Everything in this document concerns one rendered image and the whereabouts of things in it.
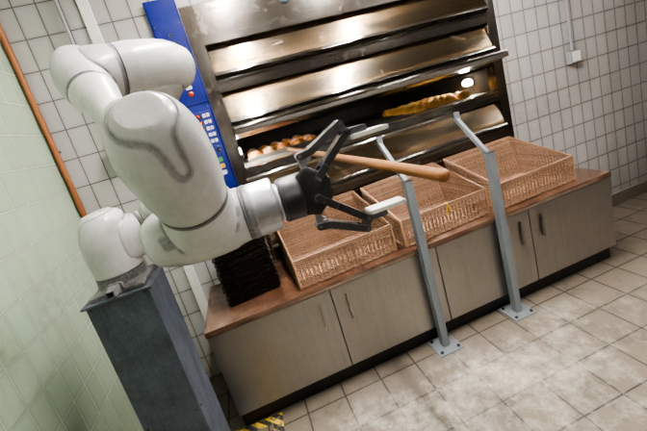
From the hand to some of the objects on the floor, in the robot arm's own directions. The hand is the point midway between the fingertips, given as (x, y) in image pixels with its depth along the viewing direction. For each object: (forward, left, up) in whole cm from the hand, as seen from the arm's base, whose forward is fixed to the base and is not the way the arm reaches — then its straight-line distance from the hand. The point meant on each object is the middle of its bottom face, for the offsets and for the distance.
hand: (388, 164), depth 62 cm
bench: (+52, +128, -126) cm, 187 cm away
